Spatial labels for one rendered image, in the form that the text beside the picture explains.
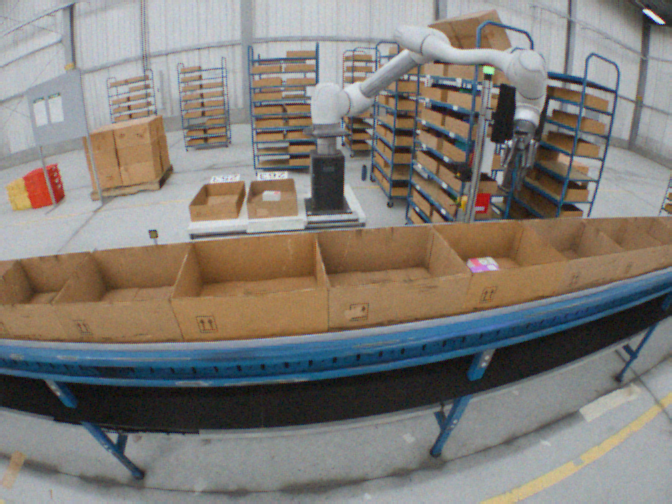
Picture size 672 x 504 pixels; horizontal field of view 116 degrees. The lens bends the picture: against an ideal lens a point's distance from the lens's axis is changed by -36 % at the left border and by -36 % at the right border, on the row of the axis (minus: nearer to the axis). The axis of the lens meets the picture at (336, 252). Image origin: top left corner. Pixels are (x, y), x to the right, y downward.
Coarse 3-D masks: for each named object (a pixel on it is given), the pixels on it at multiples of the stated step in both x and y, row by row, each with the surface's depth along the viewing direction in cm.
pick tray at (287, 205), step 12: (264, 180) 208; (276, 180) 210; (288, 180) 211; (252, 192) 210; (288, 192) 213; (252, 204) 176; (264, 204) 177; (276, 204) 178; (288, 204) 179; (252, 216) 180; (264, 216) 181; (276, 216) 182; (288, 216) 183
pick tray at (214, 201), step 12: (204, 192) 205; (216, 192) 209; (228, 192) 210; (240, 192) 191; (192, 204) 180; (204, 204) 198; (216, 204) 174; (228, 204) 176; (240, 204) 190; (192, 216) 176; (204, 216) 177; (216, 216) 178; (228, 216) 179
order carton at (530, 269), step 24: (456, 240) 114; (480, 240) 115; (504, 240) 117; (528, 240) 110; (504, 264) 117; (528, 264) 111; (552, 264) 89; (480, 288) 88; (504, 288) 90; (528, 288) 92; (552, 288) 95
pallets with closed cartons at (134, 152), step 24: (144, 120) 421; (96, 144) 391; (120, 144) 400; (144, 144) 412; (96, 168) 408; (120, 168) 416; (144, 168) 428; (168, 168) 497; (576, 168) 481; (96, 192) 416; (120, 192) 429
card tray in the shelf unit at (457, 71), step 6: (450, 66) 207; (456, 66) 199; (462, 66) 192; (468, 66) 185; (474, 66) 178; (450, 72) 209; (456, 72) 201; (462, 72) 194; (468, 72) 187; (480, 72) 178; (498, 72) 179; (462, 78) 196; (468, 78) 188; (480, 78) 180; (492, 78) 181; (498, 78) 181; (504, 78) 181; (498, 84) 183; (510, 84) 184
